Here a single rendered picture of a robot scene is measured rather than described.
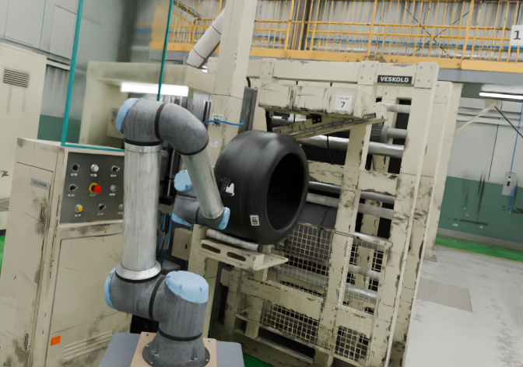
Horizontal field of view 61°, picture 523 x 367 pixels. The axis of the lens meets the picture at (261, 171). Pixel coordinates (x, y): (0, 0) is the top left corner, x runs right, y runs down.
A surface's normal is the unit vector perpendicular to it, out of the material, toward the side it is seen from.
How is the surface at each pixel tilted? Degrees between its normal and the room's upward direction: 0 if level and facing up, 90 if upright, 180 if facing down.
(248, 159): 61
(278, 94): 90
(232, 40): 90
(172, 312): 92
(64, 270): 90
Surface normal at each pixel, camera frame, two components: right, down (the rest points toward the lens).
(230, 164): -0.44, -0.37
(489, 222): -0.38, -0.01
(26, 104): 0.91, 0.16
